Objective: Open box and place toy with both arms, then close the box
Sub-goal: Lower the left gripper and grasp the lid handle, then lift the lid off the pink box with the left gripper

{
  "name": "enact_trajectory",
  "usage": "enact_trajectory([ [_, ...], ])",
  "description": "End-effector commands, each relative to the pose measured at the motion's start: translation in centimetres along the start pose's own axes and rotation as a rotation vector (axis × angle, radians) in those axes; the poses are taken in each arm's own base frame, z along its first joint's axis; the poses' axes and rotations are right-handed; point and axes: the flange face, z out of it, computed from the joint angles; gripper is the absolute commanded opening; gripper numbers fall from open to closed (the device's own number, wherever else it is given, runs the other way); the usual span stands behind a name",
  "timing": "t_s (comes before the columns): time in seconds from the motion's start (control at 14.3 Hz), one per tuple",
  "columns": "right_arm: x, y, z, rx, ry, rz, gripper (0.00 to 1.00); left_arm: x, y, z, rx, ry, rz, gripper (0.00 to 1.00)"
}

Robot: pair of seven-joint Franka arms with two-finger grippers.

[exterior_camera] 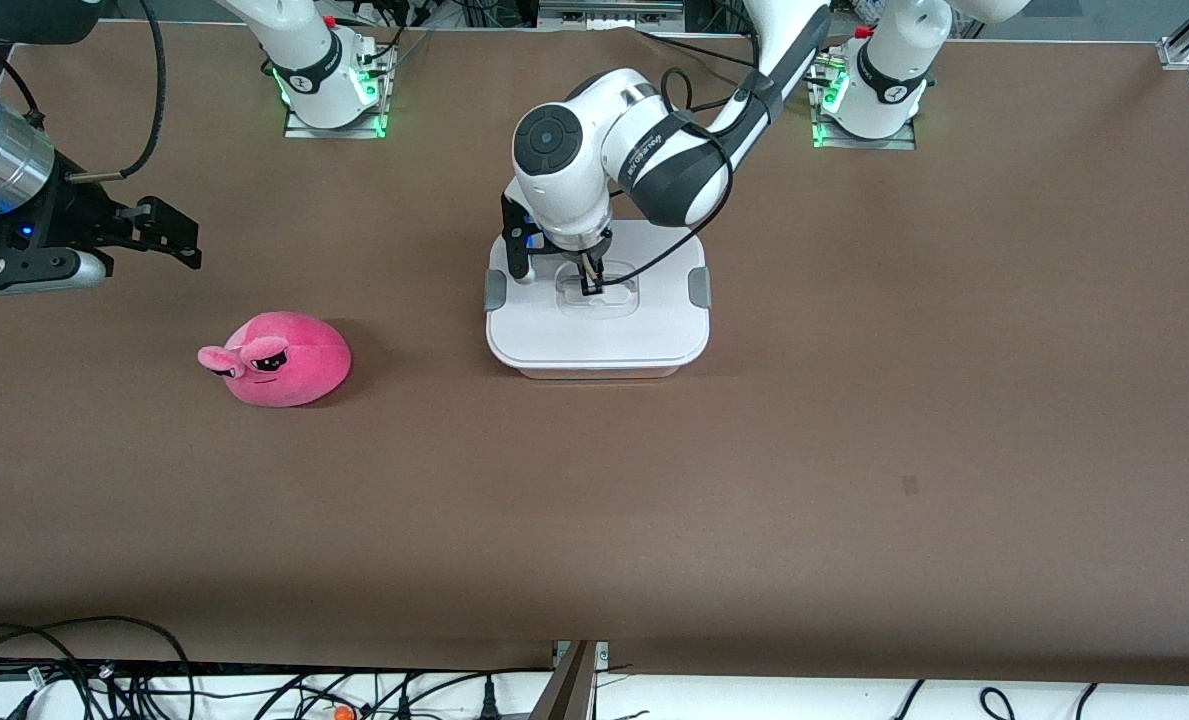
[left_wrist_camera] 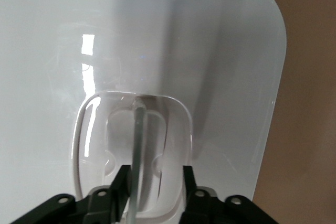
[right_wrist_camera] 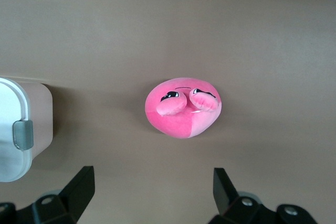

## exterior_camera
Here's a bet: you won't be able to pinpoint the white box lid grey clips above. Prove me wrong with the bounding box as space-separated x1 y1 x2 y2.
484 218 712 368

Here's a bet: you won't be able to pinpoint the pink plush toy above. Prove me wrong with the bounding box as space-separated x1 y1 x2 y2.
197 311 353 409

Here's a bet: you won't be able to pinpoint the pink translucent plastic box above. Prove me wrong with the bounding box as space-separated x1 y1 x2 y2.
509 360 685 381

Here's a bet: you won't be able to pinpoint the aluminium profile beam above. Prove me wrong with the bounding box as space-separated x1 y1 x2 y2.
529 640 610 720

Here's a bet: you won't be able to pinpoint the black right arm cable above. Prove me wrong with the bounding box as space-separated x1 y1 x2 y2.
66 0 168 183

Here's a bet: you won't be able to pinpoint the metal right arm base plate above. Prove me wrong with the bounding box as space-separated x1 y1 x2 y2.
284 40 397 139

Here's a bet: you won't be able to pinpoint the black cable across table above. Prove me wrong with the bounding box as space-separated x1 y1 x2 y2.
637 28 760 69

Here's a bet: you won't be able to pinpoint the grey metal equipment frame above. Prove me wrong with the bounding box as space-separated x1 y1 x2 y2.
537 0 687 31

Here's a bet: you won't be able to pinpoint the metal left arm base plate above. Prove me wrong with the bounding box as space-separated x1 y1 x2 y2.
809 50 918 151

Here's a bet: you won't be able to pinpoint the black looping floor cable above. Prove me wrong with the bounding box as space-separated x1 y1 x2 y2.
0 615 195 720

